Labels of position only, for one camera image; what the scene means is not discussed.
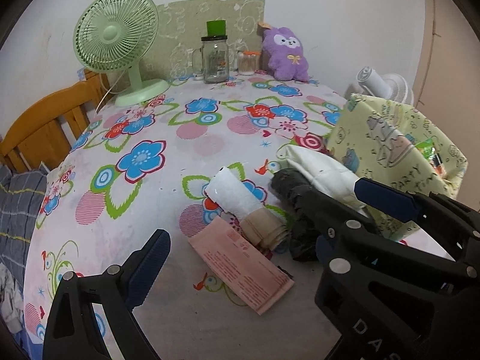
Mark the yellow cartoon fabric bin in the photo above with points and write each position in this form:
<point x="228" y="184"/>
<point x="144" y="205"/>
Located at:
<point x="375" y="138"/>

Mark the wooden bed headboard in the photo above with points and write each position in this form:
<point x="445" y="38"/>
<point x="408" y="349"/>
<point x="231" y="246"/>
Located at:
<point x="40" y="135"/>

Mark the beige door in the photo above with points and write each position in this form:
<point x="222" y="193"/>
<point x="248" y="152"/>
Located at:
<point x="446" y="87"/>

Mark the floral tablecloth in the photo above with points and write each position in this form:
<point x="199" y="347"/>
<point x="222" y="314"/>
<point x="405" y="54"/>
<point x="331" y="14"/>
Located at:
<point x="139" y="168"/>

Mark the grey plaid pillow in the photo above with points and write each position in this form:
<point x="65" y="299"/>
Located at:
<point x="21" y="198"/>

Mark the white floor fan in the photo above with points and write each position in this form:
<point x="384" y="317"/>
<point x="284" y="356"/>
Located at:
<point x="390" y="86"/>

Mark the green patterned wall board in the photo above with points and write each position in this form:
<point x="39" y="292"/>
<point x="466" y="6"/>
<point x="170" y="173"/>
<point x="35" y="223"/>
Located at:
<point x="183" y="24"/>

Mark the glass mason jar mug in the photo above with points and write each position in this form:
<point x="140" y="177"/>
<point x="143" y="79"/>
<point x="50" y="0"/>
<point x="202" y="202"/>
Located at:
<point x="210" y="62"/>

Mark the white and beige cloth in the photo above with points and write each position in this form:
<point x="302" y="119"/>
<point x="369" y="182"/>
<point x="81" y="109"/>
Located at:
<point x="258" y="224"/>

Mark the purple plush bunny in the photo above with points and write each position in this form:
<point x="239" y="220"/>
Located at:
<point x="285" y="55"/>

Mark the cotton swab jar orange lid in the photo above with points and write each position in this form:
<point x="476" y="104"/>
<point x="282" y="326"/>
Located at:
<point x="248" y="62"/>

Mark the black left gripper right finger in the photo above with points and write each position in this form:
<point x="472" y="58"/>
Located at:
<point x="399" y="205"/>

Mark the white crumpled cloth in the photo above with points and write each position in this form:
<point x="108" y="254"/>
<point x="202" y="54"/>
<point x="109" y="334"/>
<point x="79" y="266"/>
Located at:
<point x="12" y="305"/>

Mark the white folded towel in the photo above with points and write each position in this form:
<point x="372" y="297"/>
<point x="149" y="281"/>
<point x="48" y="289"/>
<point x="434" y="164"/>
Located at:
<point x="324" y="173"/>

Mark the green cup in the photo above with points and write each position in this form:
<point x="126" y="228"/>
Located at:
<point x="216" y="28"/>

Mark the green tissue pack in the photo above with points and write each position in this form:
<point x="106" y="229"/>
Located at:
<point x="427" y="149"/>

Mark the pink paper packet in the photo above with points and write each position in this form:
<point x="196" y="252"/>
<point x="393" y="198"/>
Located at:
<point x="248" y="273"/>

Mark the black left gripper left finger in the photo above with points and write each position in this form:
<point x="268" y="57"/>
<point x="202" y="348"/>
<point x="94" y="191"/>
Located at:
<point x="143" y="266"/>

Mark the green desk fan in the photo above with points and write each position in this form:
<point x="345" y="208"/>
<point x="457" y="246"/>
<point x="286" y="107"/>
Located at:
<point x="114" y="35"/>

